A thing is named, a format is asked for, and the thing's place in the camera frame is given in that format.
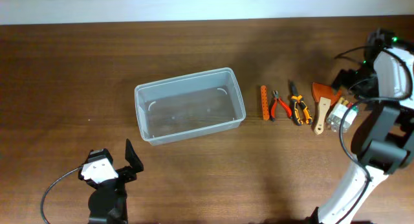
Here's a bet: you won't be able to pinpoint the clear plastic container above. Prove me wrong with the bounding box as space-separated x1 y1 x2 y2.
134 67 246 146

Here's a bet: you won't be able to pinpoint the orange black long-nose pliers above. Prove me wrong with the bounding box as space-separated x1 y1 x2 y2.
289 81 313 126

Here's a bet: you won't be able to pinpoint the orange scraper wooden handle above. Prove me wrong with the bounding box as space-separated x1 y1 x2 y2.
312 82 342 135

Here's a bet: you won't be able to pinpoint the red handled cutting pliers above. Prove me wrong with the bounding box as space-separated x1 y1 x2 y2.
269 91 292 122

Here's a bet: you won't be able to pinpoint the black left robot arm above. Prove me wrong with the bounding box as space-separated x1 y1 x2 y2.
78 139 144 224

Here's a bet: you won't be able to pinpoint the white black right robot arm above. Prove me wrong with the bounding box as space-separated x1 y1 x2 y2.
304 28 413 223

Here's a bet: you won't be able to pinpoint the orange perforated bar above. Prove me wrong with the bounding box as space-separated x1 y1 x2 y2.
260 85 270 120

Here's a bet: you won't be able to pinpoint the clear case coloured bits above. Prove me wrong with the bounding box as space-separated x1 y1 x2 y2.
326 97 359 133

